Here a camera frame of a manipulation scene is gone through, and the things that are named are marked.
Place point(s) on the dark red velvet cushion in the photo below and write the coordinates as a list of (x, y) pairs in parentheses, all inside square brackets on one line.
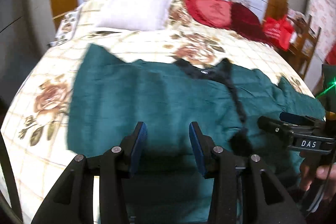
[(245, 23)]

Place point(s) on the white square pillow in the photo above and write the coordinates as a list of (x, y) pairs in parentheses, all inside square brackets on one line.
[(134, 15)]

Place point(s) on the wooden shelf rack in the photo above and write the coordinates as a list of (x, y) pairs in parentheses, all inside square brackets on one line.
[(301, 51)]

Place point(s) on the red heart-shaped cushion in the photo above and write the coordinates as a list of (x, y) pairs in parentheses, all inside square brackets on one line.
[(211, 13)]

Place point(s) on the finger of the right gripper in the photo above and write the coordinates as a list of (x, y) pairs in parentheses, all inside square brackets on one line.
[(279, 127), (300, 120)]

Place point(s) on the green quilted puffer jacket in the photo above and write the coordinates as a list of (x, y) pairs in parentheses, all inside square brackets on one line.
[(110, 97)]

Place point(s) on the floral checked bed sheet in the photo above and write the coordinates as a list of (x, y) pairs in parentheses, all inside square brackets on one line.
[(35, 127)]

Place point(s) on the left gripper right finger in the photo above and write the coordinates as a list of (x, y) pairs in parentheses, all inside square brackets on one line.
[(215, 162)]

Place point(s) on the red shopping bag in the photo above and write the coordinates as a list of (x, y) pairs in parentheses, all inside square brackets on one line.
[(278, 32)]

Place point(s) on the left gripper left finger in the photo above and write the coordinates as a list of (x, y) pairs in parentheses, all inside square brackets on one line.
[(116, 165)]

